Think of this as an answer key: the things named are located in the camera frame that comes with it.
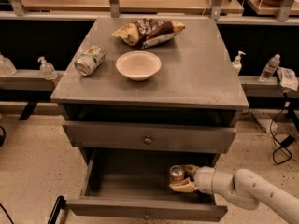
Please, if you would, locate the white bowl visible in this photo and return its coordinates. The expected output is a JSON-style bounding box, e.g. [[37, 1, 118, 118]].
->
[[116, 51, 162, 81]]

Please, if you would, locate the white wipes pack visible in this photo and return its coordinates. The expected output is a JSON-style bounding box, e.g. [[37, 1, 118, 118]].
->
[[277, 67, 298, 91]]

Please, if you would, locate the clear sanitizer pump bottle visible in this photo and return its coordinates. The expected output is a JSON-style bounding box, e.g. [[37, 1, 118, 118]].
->
[[38, 56, 58, 80]]

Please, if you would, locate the clear bottle far left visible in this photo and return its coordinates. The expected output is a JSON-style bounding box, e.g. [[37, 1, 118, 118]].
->
[[0, 54, 17, 75]]

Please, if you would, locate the black cable on floor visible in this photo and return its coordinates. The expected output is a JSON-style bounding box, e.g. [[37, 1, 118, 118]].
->
[[268, 103, 299, 166]]

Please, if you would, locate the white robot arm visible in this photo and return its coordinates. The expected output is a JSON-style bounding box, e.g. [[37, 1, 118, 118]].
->
[[169, 164, 299, 224]]

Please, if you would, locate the brown chip bag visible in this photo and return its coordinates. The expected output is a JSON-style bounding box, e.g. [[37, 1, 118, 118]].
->
[[111, 19, 185, 49]]

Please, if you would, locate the white pump bottle right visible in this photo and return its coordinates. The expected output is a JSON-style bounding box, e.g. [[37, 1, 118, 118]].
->
[[232, 51, 245, 74]]

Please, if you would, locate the orange soda can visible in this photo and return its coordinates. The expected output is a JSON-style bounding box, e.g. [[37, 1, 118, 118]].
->
[[169, 165, 185, 183]]

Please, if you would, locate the open middle drawer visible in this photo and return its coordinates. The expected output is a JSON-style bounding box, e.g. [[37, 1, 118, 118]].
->
[[67, 149, 227, 222]]

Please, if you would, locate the wooden back table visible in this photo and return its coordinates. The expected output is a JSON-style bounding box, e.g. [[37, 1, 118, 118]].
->
[[21, 0, 211, 14]]

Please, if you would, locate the green white soda can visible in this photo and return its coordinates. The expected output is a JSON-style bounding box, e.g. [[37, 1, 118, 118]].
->
[[74, 45, 106, 77]]

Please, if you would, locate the grey wooden drawer cabinet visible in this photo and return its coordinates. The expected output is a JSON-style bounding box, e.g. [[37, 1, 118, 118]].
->
[[50, 16, 250, 223]]

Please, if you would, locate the black stand leg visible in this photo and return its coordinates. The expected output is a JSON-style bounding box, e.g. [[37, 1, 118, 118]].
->
[[47, 195, 66, 224]]

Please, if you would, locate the clear water bottle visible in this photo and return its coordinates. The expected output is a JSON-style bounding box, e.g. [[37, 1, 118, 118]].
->
[[259, 54, 280, 82]]

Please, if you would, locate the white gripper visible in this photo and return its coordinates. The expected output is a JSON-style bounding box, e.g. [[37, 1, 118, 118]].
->
[[169, 164, 215, 194]]

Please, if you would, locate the closed top drawer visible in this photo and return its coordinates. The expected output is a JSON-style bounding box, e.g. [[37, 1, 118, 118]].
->
[[63, 121, 236, 153]]

